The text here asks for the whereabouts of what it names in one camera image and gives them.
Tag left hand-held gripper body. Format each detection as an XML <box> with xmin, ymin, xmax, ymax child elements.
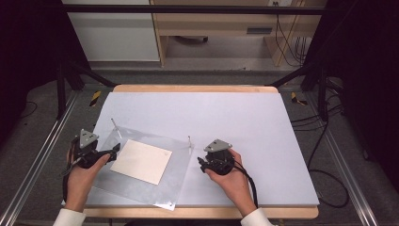
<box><xmin>73</xmin><ymin>128</ymin><xmax>111</xmax><ymax>170</ymax></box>

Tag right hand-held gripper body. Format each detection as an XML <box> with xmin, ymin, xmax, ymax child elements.
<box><xmin>202</xmin><ymin>138</ymin><xmax>237</xmax><ymax>176</ymax></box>

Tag painted picture card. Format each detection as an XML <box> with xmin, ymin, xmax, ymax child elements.
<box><xmin>109</xmin><ymin>138</ymin><xmax>173</xmax><ymax>186</ymax></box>

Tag clear acrylic photo frame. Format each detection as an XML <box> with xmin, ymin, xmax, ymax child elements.
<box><xmin>91</xmin><ymin>118</ymin><xmax>196</xmax><ymax>212</ymax></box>

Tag person's right hand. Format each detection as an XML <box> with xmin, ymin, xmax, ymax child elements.
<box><xmin>205</xmin><ymin>149</ymin><xmax>256</xmax><ymax>208</ymax></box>

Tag person's left hand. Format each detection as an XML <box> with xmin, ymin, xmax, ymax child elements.
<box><xmin>64</xmin><ymin>153</ymin><xmax>112</xmax><ymax>202</ymax></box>

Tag white table cover sheet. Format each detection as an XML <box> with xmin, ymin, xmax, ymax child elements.
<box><xmin>84</xmin><ymin>91</ymin><xmax>320</xmax><ymax>209</ymax></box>

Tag black metal stand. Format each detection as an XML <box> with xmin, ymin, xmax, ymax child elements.
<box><xmin>56</xmin><ymin>58</ymin><xmax>118</xmax><ymax>121</ymax></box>
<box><xmin>268</xmin><ymin>60</ymin><xmax>331</xmax><ymax>122</ymax></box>

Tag white cabinet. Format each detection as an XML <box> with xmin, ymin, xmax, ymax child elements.
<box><xmin>61</xmin><ymin>0</ymin><xmax>161</xmax><ymax>63</ymax></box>

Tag black curtain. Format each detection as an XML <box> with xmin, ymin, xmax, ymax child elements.
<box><xmin>305</xmin><ymin>0</ymin><xmax>399</xmax><ymax>192</ymax></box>
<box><xmin>0</xmin><ymin>0</ymin><xmax>92</xmax><ymax>145</ymax></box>

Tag light wooden desk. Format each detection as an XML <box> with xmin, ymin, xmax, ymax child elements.
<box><xmin>150</xmin><ymin>0</ymin><xmax>327</xmax><ymax>68</ymax></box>

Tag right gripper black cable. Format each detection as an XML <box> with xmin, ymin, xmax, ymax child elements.
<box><xmin>231</xmin><ymin>162</ymin><xmax>260</xmax><ymax>210</ymax></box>

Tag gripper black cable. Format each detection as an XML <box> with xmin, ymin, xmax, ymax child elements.
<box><xmin>61</xmin><ymin>137</ymin><xmax>81</xmax><ymax>202</ymax></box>
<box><xmin>231</xmin><ymin>162</ymin><xmax>260</xmax><ymax>210</ymax></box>

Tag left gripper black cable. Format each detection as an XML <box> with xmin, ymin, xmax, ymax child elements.
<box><xmin>61</xmin><ymin>137</ymin><xmax>81</xmax><ymax>202</ymax></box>

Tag aluminium floor rail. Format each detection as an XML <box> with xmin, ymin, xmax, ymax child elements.
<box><xmin>304</xmin><ymin>92</ymin><xmax>380</xmax><ymax>226</ymax></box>
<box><xmin>0</xmin><ymin>90</ymin><xmax>80</xmax><ymax>226</ymax></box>

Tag thin black floor cable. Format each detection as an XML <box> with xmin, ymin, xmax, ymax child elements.
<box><xmin>19</xmin><ymin>100</ymin><xmax>39</xmax><ymax>121</ymax></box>

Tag bundle of black floor cables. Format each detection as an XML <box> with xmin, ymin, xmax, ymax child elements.
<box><xmin>291</xmin><ymin>78</ymin><xmax>345</xmax><ymax>133</ymax></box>

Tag looped black floor cable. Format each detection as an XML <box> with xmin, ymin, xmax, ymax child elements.
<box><xmin>306</xmin><ymin>121</ymin><xmax>350</xmax><ymax>209</ymax></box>

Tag hanging black desk cables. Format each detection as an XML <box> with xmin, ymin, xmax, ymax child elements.
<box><xmin>273</xmin><ymin>1</ymin><xmax>311</xmax><ymax>68</ymax></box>

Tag black horizontal frame bar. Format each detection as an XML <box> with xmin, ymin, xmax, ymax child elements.
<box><xmin>60</xmin><ymin>4</ymin><xmax>327</xmax><ymax>16</ymax></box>

